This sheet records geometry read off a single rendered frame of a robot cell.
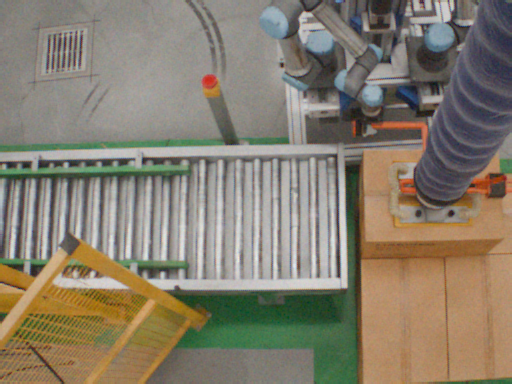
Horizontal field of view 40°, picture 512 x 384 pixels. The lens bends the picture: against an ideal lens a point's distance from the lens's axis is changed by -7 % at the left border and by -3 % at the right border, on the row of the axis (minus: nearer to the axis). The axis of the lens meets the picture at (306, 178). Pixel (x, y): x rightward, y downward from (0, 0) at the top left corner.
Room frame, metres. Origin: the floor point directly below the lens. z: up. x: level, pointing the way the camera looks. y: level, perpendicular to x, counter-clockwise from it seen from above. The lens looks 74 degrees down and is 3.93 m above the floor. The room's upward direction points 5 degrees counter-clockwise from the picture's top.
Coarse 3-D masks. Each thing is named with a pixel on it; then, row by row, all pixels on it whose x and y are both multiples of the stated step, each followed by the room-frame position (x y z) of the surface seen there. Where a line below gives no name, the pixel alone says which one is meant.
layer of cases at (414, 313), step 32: (448, 256) 0.53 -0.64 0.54; (480, 256) 0.52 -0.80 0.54; (384, 288) 0.41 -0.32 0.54; (416, 288) 0.40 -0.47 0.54; (448, 288) 0.38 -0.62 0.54; (480, 288) 0.37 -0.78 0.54; (384, 320) 0.26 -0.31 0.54; (416, 320) 0.25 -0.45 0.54; (448, 320) 0.23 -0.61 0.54; (480, 320) 0.21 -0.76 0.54; (384, 352) 0.11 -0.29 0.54; (416, 352) 0.10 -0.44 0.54; (448, 352) 0.08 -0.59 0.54; (480, 352) 0.06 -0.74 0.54
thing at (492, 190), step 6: (492, 174) 0.77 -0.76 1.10; (498, 174) 0.77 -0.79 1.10; (504, 174) 0.76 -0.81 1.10; (504, 180) 0.74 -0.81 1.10; (486, 186) 0.72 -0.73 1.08; (492, 186) 0.72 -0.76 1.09; (498, 186) 0.72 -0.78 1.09; (504, 186) 0.71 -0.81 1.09; (486, 192) 0.70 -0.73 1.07; (492, 192) 0.69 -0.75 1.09; (498, 192) 0.69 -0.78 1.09; (504, 192) 0.69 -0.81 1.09
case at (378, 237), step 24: (360, 168) 0.94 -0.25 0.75; (384, 168) 0.88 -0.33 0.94; (360, 192) 0.84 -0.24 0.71; (384, 192) 0.77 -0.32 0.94; (480, 192) 0.73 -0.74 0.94; (360, 216) 0.74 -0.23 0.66; (384, 216) 0.67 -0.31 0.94; (480, 216) 0.63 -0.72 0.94; (360, 240) 0.64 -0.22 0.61; (384, 240) 0.57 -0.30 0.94; (408, 240) 0.56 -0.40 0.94; (432, 240) 0.55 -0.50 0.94; (456, 240) 0.54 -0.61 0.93; (480, 240) 0.53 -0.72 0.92
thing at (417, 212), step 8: (400, 208) 0.69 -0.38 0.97; (408, 208) 0.69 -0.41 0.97; (416, 208) 0.68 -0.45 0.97; (424, 208) 0.68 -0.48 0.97; (448, 208) 0.67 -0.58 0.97; (456, 208) 0.67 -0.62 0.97; (464, 208) 0.66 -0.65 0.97; (416, 216) 0.65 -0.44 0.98; (424, 216) 0.65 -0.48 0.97; (448, 216) 0.64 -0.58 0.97; (456, 216) 0.63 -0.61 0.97; (400, 224) 0.62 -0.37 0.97; (408, 224) 0.62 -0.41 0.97; (416, 224) 0.62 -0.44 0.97; (424, 224) 0.61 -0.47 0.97; (432, 224) 0.61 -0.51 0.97; (440, 224) 0.61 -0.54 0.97; (448, 224) 0.60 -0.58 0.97; (456, 224) 0.60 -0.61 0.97; (464, 224) 0.60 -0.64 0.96; (472, 224) 0.59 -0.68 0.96
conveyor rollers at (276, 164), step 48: (0, 192) 1.03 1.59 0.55; (48, 192) 1.01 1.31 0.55; (96, 192) 0.99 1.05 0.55; (144, 192) 0.97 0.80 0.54; (240, 192) 0.93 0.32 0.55; (336, 192) 0.89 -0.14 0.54; (0, 240) 0.78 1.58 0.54; (48, 240) 0.77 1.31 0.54; (96, 240) 0.75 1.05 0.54; (144, 240) 0.73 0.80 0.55; (240, 240) 0.70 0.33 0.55; (336, 240) 0.66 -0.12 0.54
